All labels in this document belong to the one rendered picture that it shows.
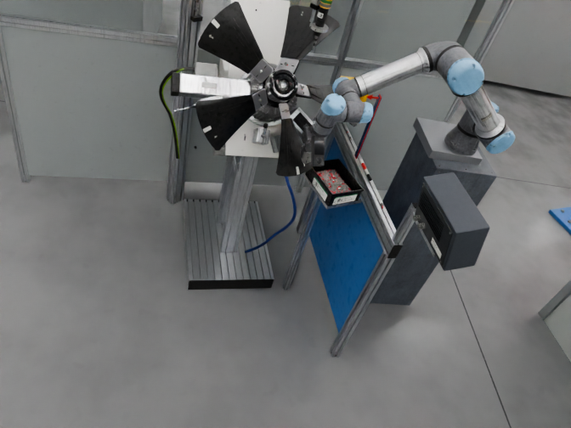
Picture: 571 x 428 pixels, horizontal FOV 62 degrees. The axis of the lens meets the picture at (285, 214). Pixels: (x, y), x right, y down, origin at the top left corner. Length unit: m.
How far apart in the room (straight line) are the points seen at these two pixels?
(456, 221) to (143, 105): 1.87
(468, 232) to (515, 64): 4.63
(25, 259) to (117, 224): 0.50
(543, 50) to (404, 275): 3.93
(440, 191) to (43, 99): 2.08
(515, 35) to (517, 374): 3.83
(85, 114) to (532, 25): 4.56
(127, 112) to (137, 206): 0.58
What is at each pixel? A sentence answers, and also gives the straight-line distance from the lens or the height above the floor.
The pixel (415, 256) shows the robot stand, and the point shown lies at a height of 0.43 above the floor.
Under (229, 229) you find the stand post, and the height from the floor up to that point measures 0.26.
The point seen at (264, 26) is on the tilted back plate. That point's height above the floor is 1.27.
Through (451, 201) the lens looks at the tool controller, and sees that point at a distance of 1.60.
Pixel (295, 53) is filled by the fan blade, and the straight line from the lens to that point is 2.00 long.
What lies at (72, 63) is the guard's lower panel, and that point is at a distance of 2.73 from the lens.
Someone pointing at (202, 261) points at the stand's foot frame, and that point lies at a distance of 2.65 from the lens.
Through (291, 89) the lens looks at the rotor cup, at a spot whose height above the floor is 1.21.
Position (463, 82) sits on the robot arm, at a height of 1.45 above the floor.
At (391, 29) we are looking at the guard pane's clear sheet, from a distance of 2.85.
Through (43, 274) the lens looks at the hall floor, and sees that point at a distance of 2.73.
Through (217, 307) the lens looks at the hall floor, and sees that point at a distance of 2.58.
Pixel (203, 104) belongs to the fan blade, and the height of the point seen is 1.14.
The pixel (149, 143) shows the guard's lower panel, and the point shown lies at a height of 0.33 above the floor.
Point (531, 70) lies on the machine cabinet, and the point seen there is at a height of 0.27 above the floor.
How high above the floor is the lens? 2.11
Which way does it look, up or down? 42 degrees down
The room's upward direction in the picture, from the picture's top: 17 degrees clockwise
